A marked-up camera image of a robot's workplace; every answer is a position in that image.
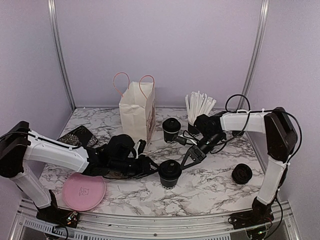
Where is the stack of black cup lids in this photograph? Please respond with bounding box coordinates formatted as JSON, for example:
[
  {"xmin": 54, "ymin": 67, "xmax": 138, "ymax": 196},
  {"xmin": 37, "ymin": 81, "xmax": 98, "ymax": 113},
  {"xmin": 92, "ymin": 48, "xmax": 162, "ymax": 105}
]
[{"xmin": 231, "ymin": 163, "xmax": 253, "ymax": 185}]

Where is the front aluminium frame rail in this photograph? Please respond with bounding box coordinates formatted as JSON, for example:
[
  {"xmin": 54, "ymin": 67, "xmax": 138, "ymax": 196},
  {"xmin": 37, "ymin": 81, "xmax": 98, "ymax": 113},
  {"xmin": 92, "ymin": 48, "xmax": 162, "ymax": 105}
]
[{"xmin": 8, "ymin": 199, "xmax": 301, "ymax": 240}]

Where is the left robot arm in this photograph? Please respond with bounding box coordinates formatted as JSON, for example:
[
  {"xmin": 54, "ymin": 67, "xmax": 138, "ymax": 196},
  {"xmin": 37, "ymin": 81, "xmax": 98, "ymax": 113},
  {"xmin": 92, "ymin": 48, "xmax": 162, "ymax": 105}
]
[{"xmin": 0, "ymin": 121, "xmax": 159, "ymax": 223}]

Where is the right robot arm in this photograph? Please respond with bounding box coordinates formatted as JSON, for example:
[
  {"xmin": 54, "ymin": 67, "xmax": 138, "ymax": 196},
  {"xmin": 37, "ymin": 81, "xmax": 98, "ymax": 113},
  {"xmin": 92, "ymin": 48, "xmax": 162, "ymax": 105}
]
[{"xmin": 180, "ymin": 107, "xmax": 302, "ymax": 224}]

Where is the bundle of white paper straws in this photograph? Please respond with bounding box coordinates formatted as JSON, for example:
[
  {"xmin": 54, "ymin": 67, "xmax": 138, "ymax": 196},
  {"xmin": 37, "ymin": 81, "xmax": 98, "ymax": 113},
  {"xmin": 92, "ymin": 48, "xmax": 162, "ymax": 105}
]
[{"xmin": 185, "ymin": 91, "xmax": 217, "ymax": 126}]

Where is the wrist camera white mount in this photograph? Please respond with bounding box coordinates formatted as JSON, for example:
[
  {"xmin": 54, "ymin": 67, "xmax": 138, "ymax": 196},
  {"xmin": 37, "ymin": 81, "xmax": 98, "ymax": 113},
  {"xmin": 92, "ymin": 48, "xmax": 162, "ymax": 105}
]
[
  {"xmin": 173, "ymin": 135, "xmax": 197, "ymax": 146},
  {"xmin": 134, "ymin": 139, "xmax": 147, "ymax": 159}
]

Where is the white paper takeout bag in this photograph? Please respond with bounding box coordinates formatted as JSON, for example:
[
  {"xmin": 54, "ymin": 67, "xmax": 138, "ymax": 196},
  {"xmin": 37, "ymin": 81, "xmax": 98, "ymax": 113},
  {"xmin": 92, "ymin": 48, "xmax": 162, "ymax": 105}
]
[{"xmin": 112, "ymin": 72, "xmax": 156, "ymax": 145}]

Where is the pink round plate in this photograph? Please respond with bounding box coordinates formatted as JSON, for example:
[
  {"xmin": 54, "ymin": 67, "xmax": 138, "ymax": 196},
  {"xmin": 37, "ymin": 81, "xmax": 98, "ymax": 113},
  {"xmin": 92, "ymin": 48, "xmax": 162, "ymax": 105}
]
[{"xmin": 62, "ymin": 172, "xmax": 106, "ymax": 212}]

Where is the black floral patterned tray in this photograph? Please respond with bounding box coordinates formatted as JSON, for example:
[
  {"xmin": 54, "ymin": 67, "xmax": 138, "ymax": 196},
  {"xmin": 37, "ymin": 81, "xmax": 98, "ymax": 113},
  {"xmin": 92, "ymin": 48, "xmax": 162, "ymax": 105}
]
[{"xmin": 57, "ymin": 125, "xmax": 98, "ymax": 148}]

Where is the left aluminium frame post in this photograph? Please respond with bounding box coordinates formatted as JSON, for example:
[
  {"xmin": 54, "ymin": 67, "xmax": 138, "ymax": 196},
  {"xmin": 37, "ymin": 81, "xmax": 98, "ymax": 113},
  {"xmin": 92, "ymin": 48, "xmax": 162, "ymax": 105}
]
[{"xmin": 47, "ymin": 0, "xmax": 76, "ymax": 112}]

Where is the single black paper coffee cup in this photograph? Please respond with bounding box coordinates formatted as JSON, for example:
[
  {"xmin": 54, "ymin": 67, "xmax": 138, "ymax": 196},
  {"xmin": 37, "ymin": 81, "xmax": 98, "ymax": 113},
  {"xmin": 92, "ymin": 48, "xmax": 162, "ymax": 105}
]
[{"xmin": 163, "ymin": 130, "xmax": 179, "ymax": 144}]

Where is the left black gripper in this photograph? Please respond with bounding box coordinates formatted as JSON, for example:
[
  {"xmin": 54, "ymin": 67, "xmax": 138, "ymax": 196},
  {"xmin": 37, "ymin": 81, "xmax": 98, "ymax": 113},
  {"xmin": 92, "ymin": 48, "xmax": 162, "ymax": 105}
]
[{"xmin": 110, "ymin": 155, "xmax": 162, "ymax": 180}]

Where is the right aluminium frame post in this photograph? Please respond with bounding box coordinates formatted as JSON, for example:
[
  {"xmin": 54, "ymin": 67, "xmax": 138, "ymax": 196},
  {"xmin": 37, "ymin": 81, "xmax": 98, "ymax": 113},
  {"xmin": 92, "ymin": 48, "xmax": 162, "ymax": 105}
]
[{"xmin": 241, "ymin": 0, "xmax": 270, "ymax": 97}]

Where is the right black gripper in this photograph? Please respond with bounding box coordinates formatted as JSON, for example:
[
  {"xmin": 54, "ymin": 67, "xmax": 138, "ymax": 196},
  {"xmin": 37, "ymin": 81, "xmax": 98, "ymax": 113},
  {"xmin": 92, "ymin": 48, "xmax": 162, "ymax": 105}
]
[{"xmin": 179, "ymin": 132, "xmax": 223, "ymax": 171}]

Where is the black plastic cup lid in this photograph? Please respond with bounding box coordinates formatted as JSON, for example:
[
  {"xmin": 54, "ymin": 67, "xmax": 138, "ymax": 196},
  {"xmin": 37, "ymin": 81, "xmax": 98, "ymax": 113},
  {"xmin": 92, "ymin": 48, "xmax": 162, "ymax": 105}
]
[
  {"xmin": 162, "ymin": 117, "xmax": 181, "ymax": 133},
  {"xmin": 158, "ymin": 159, "xmax": 182, "ymax": 180}
]

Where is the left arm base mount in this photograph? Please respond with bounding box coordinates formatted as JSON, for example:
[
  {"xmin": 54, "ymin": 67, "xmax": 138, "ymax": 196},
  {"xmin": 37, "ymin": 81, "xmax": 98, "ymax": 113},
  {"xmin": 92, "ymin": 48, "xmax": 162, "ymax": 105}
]
[{"xmin": 36, "ymin": 190, "xmax": 80, "ymax": 228}]

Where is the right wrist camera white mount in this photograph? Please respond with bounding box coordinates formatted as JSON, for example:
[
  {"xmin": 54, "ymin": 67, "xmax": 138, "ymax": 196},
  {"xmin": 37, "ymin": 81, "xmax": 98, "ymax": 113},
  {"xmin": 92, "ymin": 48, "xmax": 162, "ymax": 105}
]
[{"xmin": 173, "ymin": 135, "xmax": 197, "ymax": 146}]

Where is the aluminium frame post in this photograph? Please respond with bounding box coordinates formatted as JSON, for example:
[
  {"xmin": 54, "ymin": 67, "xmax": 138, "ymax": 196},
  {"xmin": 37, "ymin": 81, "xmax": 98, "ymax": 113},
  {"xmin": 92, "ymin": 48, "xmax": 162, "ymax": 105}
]
[
  {"xmin": 47, "ymin": 0, "xmax": 76, "ymax": 112},
  {"xmin": 241, "ymin": 0, "xmax": 270, "ymax": 97}
]

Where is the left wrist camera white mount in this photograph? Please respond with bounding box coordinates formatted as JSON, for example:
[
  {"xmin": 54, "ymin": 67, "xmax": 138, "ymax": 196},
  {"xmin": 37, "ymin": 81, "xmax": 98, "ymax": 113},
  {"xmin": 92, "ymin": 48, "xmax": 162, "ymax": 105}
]
[{"xmin": 134, "ymin": 139, "xmax": 147, "ymax": 159}]

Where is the stack of paper coffee cups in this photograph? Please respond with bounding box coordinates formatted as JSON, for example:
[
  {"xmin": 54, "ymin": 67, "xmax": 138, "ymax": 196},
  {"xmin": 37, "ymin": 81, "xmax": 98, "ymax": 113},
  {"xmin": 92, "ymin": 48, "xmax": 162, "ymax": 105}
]
[{"xmin": 231, "ymin": 131, "xmax": 246, "ymax": 144}]

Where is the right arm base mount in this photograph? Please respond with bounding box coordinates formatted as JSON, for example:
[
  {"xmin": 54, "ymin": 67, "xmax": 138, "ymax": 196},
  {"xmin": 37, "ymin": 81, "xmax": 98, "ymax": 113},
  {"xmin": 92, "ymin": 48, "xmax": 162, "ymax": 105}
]
[{"xmin": 228, "ymin": 197, "xmax": 276, "ymax": 230}]

